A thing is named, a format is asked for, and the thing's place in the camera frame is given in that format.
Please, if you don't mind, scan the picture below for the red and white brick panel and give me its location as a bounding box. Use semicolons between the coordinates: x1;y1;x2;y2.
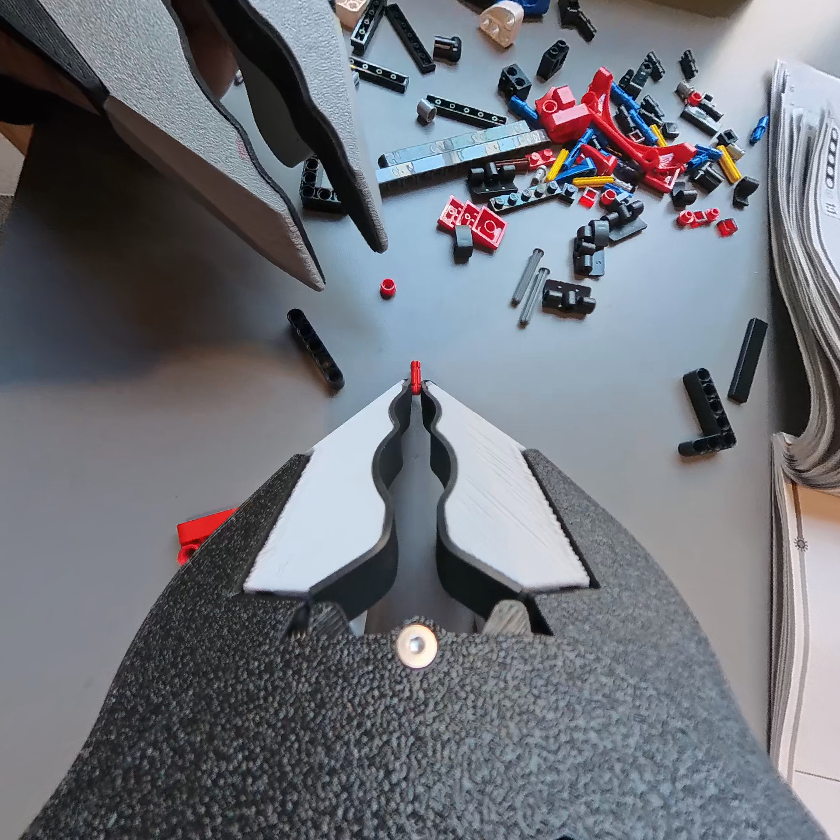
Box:
176;507;237;565

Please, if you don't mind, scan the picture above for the person's left hand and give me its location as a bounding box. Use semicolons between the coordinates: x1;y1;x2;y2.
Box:
0;29;109;129

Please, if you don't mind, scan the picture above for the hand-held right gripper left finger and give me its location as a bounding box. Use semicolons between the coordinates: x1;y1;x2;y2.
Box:
244;381;413;618

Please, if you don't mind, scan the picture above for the open instruction booklet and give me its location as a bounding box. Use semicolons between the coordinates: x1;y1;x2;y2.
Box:
768;59;840;795

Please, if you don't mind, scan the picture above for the grey desk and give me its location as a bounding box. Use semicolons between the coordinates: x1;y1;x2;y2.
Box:
0;0;788;775

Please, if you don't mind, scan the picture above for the pile of brick pieces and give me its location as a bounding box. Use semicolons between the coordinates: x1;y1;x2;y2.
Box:
298;0;770;460

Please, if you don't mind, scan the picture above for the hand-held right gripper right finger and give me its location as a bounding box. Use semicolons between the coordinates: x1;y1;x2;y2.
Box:
422;382;599;621

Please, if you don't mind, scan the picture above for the black straight five-hole beam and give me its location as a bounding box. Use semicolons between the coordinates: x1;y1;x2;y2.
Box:
287;308;345;393

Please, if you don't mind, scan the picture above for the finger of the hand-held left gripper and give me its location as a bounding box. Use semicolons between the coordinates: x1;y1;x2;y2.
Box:
39;0;326;293
223;0;389;255

